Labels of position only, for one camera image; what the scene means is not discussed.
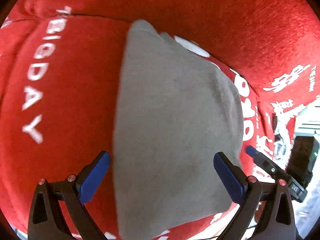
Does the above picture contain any grey sweatshirt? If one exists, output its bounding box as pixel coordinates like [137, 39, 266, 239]
[112, 20, 244, 239]

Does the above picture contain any red printed bed cover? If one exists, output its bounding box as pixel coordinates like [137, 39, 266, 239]
[1, 0, 319, 239]

